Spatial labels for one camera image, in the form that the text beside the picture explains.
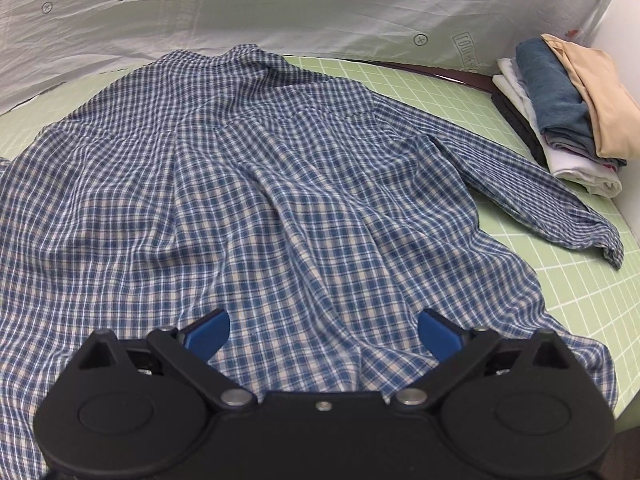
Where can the folded blue garment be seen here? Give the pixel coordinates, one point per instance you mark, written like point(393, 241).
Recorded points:
point(555, 90)

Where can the dark brown strip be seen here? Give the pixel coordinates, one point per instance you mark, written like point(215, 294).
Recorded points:
point(450, 76)

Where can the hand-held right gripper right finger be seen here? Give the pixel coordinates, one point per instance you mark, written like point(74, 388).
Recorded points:
point(439, 334)

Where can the stack of folded clothes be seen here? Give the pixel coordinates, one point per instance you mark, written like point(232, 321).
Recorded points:
point(575, 170)

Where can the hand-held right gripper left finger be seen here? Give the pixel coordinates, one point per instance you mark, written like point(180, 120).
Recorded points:
point(207, 334)

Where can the white printed sheet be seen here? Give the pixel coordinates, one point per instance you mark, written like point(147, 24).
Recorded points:
point(300, 10)

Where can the green grid mat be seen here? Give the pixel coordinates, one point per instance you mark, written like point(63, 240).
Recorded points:
point(575, 285)

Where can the blue plaid shirt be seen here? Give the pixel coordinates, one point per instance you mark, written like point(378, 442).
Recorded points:
point(250, 185)

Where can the folded black garment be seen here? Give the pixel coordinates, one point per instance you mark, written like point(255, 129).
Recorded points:
point(520, 125)

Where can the folded beige garment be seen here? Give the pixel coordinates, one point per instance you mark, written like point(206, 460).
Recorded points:
point(605, 100)

